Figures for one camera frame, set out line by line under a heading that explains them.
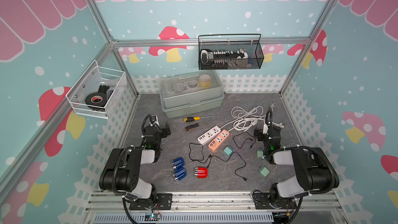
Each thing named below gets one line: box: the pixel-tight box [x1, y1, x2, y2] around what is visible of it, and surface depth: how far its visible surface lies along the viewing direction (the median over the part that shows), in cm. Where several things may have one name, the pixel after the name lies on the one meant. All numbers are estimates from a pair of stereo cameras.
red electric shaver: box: [193, 166, 209, 179], surface depth 83 cm
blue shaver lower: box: [172, 167, 187, 181], surface depth 82 cm
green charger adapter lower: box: [257, 164, 270, 178], surface depth 83 cm
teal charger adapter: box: [223, 145, 234, 156], surface depth 91 cm
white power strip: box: [197, 126, 222, 146], surface depth 96 cm
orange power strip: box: [208, 129, 231, 152], surface depth 94 cm
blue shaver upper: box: [171, 157, 186, 170], surface depth 85 cm
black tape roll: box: [84, 92, 108, 110], surface depth 70 cm
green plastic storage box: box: [158, 70, 225, 119], surface depth 100 cm
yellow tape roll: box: [199, 74, 212, 89], surface depth 105 cm
